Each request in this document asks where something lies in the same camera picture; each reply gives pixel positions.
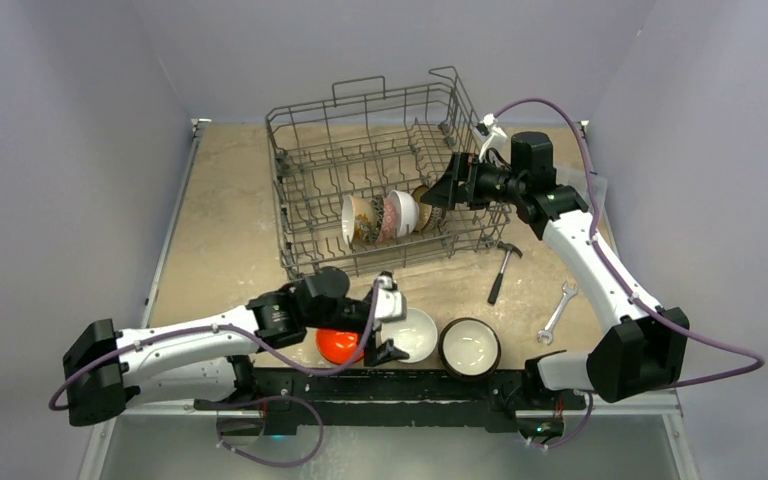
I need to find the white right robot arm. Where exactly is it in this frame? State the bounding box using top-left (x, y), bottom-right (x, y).
top-left (421, 131), bottom-right (689, 407)

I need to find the brown gold patterned bowl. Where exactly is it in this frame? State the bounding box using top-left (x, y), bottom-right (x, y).
top-left (412, 185), bottom-right (446, 233)

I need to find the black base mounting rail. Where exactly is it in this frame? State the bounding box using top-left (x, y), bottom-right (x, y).
top-left (194, 368), bottom-right (585, 435)

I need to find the clear plastic organizer box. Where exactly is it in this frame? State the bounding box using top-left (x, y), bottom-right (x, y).
top-left (556, 165), bottom-right (608, 214)

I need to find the orange bowl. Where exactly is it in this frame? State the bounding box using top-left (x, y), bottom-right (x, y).
top-left (315, 329), bottom-right (363, 365)

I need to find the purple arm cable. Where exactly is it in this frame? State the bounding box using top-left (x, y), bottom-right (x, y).
top-left (48, 278), bottom-right (383, 413)
top-left (493, 97), bottom-right (766, 452)

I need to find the black handled hammer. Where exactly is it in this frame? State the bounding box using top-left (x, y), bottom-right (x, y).
top-left (487, 241), bottom-right (523, 305)

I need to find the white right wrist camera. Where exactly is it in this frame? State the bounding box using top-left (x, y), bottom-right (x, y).
top-left (475, 113), bottom-right (508, 160)

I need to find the grey wire dish rack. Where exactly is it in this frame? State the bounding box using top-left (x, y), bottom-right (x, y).
top-left (265, 66), bottom-right (511, 280)

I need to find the silver wrench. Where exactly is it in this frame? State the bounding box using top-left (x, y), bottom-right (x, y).
top-left (536, 282), bottom-right (578, 346)

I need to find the plain white bowl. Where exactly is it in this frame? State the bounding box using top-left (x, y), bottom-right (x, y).
top-left (381, 308), bottom-right (438, 364)

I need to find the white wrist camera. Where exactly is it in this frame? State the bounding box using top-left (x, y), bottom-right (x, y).
top-left (372, 271), bottom-right (407, 325)
top-left (475, 113), bottom-right (508, 160)

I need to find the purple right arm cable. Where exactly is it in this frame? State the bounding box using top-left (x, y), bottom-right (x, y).
top-left (493, 97), bottom-right (766, 452)

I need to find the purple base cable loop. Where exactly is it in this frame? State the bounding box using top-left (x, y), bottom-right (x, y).
top-left (214, 396), bottom-right (324, 469)

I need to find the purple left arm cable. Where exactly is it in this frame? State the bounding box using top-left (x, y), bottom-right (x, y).
top-left (48, 278), bottom-right (383, 413)

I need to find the black bowl white inside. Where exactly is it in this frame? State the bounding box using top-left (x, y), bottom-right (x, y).
top-left (438, 317), bottom-right (502, 381)

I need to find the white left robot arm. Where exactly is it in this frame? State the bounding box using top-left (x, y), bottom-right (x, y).
top-left (48, 267), bottom-right (407, 427)

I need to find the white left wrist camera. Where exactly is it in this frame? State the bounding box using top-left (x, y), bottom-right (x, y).
top-left (372, 271), bottom-right (407, 325)

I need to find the floral patterned bowl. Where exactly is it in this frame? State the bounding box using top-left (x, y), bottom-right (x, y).
top-left (371, 195), bottom-right (398, 243)

